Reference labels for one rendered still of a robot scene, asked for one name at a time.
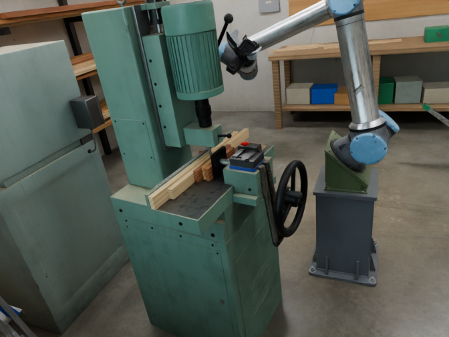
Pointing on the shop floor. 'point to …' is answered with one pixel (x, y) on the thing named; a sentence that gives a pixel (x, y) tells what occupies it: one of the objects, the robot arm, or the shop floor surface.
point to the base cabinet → (206, 277)
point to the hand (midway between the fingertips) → (240, 43)
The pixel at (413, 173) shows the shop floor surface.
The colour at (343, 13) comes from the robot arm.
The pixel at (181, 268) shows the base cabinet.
